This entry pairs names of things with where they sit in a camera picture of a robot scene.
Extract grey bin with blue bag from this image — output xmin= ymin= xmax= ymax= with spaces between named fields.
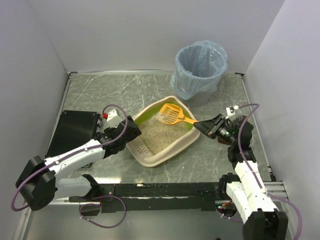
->
xmin=170 ymin=40 xmax=228 ymax=107

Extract aluminium frame rail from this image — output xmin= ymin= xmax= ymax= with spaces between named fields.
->
xmin=23 ymin=181 xmax=288 ymax=206

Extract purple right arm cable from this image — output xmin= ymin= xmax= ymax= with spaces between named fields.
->
xmin=219 ymin=103 xmax=303 ymax=240

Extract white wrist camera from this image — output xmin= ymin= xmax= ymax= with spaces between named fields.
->
xmin=225 ymin=105 xmax=242 ymax=121
xmin=102 ymin=108 xmax=122 ymax=129

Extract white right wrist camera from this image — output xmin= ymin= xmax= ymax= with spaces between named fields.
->
xmin=225 ymin=105 xmax=242 ymax=121

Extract beige green litter box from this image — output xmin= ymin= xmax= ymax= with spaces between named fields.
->
xmin=126 ymin=95 xmax=200 ymax=168

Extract beige cat litter pellets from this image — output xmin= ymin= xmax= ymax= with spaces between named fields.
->
xmin=138 ymin=112 xmax=191 ymax=155

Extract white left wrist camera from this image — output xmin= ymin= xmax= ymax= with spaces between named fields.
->
xmin=102 ymin=108 xmax=122 ymax=129

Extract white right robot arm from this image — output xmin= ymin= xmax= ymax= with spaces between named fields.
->
xmin=193 ymin=114 xmax=288 ymax=240

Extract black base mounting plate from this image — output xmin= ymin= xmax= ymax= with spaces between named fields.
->
xmin=68 ymin=182 xmax=231 ymax=213

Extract orange plastic litter scoop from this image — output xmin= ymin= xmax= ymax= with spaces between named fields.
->
xmin=157 ymin=103 xmax=198 ymax=125

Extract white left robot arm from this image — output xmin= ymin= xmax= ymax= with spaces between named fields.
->
xmin=15 ymin=116 xmax=142 ymax=211

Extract brown wooden metronome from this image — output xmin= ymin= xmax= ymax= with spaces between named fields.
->
xmin=217 ymin=136 xmax=234 ymax=146

